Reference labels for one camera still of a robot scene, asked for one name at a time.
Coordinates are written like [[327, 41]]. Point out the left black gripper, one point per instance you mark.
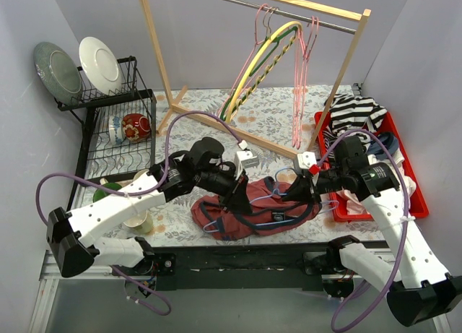
[[234, 188]]

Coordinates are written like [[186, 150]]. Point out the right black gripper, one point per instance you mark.
[[307, 188]]

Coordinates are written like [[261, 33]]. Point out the red tank top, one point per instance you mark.
[[260, 214]]

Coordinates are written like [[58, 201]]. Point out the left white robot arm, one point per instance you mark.
[[77, 237]]

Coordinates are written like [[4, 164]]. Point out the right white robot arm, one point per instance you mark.
[[417, 286]]

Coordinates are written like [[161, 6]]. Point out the pink notched hanger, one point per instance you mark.
[[267, 69]]

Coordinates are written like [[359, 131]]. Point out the green velvet hanger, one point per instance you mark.
[[252, 69]]

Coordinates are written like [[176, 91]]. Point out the yellow plastic hanger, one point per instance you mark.
[[260, 65]]

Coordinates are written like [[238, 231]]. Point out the floral table mat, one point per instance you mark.
[[172, 220]]

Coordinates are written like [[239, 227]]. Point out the black white striped garment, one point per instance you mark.
[[349, 112]]

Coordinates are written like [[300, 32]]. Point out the pale green mug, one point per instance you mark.
[[141, 223]]

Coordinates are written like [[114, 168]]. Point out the cream enamel mug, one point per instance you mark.
[[140, 174]]

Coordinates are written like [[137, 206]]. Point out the dark blue garment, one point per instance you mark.
[[389, 141]]

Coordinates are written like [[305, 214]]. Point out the red plastic bin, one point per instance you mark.
[[418, 206]]

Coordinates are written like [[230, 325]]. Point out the red floral bowl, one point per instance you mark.
[[136, 127]]

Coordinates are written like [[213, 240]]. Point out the green inside mug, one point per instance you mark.
[[101, 194]]

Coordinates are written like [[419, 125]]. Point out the blue white bowl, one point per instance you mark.
[[115, 130]]

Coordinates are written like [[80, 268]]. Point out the wooden clothes rack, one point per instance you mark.
[[283, 31]]

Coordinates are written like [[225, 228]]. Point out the white plate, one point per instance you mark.
[[100, 66]]

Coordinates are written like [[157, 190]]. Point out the grey green plate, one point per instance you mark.
[[58, 73]]

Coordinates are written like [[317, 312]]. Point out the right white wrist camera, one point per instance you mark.
[[306, 163]]

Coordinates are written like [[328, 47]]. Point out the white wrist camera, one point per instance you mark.
[[244, 159], [306, 163]]

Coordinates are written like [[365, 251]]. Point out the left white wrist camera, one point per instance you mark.
[[244, 159]]

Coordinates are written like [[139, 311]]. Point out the black wire dish rack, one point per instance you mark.
[[98, 158]]

